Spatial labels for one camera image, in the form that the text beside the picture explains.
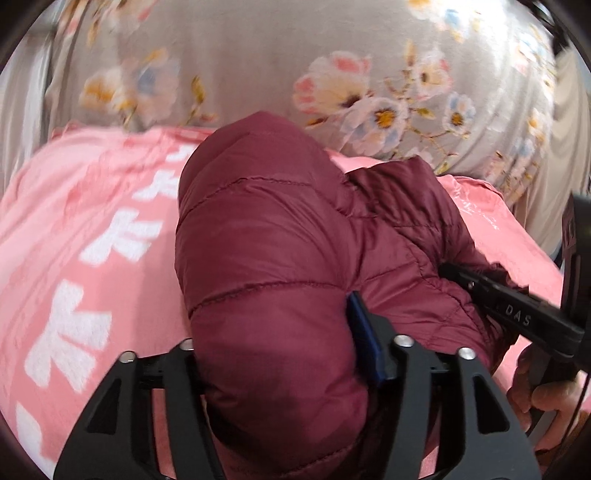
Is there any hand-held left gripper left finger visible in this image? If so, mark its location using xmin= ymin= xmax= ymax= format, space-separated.
xmin=54 ymin=339 xmax=227 ymax=480

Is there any maroon puffer jacket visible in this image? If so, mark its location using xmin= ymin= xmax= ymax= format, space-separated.
xmin=174 ymin=111 xmax=532 ymax=480

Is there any grey floral bed sheet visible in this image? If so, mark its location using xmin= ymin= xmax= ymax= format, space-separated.
xmin=46 ymin=0 xmax=559 ymax=208

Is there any pink blanket with white bows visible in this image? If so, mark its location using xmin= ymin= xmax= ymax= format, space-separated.
xmin=0 ymin=122 xmax=573 ymax=480

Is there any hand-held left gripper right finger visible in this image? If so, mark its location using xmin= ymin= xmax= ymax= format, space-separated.
xmin=346 ymin=291 xmax=541 ymax=480

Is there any person's right hand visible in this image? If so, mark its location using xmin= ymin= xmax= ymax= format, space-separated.
xmin=505 ymin=346 xmax=591 ymax=455

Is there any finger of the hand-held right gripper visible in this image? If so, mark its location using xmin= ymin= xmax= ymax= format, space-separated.
xmin=438 ymin=262 xmax=497 ymax=308

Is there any silver grey satin cloth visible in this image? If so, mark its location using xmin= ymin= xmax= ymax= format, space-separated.
xmin=0 ymin=46 xmax=56 ymax=195

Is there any beige cloth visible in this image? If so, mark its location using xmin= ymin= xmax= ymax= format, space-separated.
xmin=522 ymin=46 xmax=591 ymax=259

